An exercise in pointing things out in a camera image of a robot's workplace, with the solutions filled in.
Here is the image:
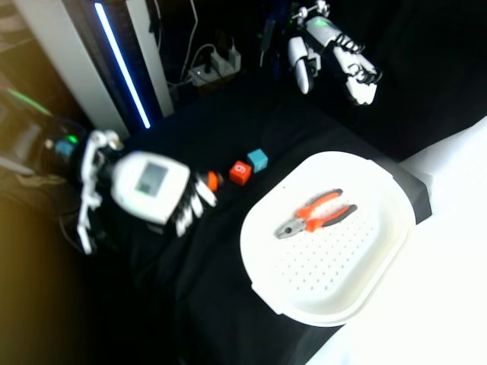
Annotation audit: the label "red number cube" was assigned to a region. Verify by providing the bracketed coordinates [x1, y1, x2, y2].
[228, 160, 253, 186]

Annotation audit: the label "white cable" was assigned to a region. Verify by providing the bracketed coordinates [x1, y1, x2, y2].
[181, 0, 199, 77]

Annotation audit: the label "white power strip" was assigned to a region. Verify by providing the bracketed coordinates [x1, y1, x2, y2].
[188, 48, 243, 87]

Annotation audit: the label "blue cube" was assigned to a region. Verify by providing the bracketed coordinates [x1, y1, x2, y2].
[247, 148, 269, 173]

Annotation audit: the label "orange handled pliers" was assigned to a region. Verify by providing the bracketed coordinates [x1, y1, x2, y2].
[273, 189, 358, 240]

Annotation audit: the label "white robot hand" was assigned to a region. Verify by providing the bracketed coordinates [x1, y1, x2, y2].
[112, 151, 218, 237]
[287, 14, 384, 106]

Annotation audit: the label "white perforated basin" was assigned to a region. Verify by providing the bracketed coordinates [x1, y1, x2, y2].
[239, 151, 418, 328]

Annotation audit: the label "white column with light strip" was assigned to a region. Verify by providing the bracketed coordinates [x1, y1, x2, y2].
[13, 0, 175, 130]

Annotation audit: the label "black table cloth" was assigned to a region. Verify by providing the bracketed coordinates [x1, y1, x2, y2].
[75, 74, 433, 365]

